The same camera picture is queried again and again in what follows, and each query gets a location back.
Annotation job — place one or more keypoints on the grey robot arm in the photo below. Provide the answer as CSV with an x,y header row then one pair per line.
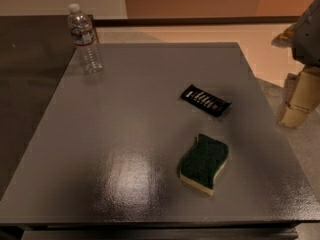
x,y
303,37

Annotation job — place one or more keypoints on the black rxbar chocolate wrapper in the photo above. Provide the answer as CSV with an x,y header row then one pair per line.
x,y
204,101

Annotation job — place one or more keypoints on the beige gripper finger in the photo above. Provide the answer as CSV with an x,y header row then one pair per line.
x,y
301,96

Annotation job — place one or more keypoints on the green and yellow sponge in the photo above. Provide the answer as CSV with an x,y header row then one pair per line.
x,y
203,163

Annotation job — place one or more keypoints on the clear plastic water bottle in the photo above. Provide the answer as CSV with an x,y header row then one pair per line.
x,y
84,38

